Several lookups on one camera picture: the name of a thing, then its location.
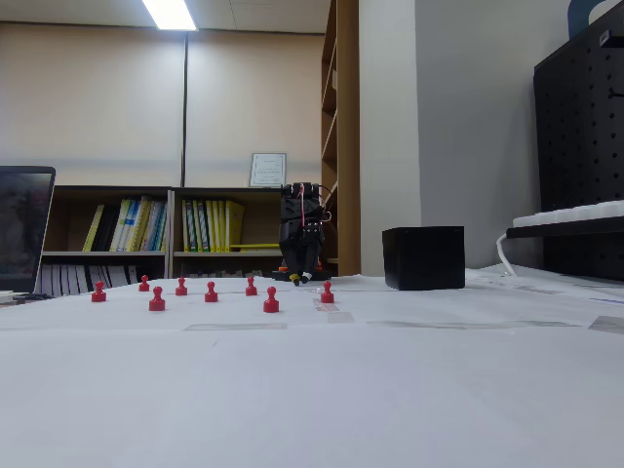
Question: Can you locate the thin yellow book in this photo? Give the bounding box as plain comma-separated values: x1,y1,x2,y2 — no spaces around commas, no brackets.
81,204,106,254

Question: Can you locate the black shelf rail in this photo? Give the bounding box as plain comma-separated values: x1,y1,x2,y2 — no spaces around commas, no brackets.
505,215,624,241

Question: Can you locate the light blue book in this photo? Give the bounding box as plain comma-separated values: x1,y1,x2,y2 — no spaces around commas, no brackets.
143,198,169,254

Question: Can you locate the yellow white book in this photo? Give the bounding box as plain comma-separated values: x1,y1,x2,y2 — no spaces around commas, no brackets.
109,197,140,254

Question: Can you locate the laptop screen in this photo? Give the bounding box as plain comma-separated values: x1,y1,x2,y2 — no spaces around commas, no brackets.
0,165,58,295

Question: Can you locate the wide yellow binder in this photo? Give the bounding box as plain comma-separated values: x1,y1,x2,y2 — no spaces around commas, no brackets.
224,199,247,254

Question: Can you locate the white power cable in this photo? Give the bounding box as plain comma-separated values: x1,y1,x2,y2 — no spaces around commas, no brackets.
495,232,519,278

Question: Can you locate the dark blue rounded object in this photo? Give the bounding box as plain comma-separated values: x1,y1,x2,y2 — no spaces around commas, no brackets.
566,0,608,41

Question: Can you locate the white paper table cover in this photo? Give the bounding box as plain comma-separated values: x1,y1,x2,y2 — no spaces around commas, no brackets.
0,272,624,468

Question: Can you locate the black box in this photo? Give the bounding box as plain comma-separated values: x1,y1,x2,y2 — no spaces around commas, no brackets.
381,225,466,293

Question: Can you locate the black pegboard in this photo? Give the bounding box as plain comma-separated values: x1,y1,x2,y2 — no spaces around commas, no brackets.
532,18,624,283

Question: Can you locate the black book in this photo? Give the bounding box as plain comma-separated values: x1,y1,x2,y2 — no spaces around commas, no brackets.
92,203,122,254

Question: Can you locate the row of white binders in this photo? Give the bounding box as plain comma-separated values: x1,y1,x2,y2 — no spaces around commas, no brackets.
40,263,140,297

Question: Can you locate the framed white certificate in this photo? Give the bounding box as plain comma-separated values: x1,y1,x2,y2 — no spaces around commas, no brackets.
250,152,289,189

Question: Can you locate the ceiling light panel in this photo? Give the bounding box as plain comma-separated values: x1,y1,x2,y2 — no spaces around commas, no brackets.
140,0,200,33

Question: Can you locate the black wall conduit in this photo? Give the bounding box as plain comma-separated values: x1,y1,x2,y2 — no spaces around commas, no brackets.
179,29,191,189

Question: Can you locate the tall wooden bookshelf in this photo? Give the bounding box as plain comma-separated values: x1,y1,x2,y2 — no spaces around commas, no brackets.
320,0,362,278

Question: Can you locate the yellow blue book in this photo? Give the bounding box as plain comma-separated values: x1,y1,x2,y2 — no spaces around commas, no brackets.
127,195,153,254

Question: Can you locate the low wooden bookshelf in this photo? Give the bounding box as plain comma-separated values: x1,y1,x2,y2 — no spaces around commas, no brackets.
168,186,284,281
40,183,174,297

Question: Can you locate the white power strip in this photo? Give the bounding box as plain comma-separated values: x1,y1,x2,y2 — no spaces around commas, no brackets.
511,199,624,229

